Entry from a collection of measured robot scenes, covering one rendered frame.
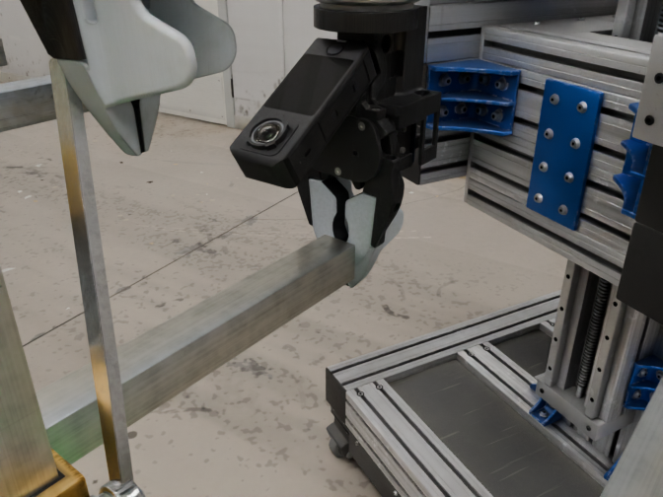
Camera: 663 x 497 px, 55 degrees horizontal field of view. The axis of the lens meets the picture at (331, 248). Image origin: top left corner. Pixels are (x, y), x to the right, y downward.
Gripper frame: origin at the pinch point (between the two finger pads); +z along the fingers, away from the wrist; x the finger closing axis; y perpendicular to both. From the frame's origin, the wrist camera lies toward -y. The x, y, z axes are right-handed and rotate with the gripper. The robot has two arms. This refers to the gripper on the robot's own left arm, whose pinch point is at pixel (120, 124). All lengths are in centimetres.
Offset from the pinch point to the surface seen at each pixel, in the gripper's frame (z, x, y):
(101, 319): 6.8, -5.9, 1.9
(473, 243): 99, 194, 1
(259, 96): 77, 295, -131
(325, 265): 13.4, 13.0, 5.6
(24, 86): 3.0, 15.7, -20.6
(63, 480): 12.1, -10.0, 2.0
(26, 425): 8.8, -10.6, 1.5
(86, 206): 2.4, -4.1, 0.7
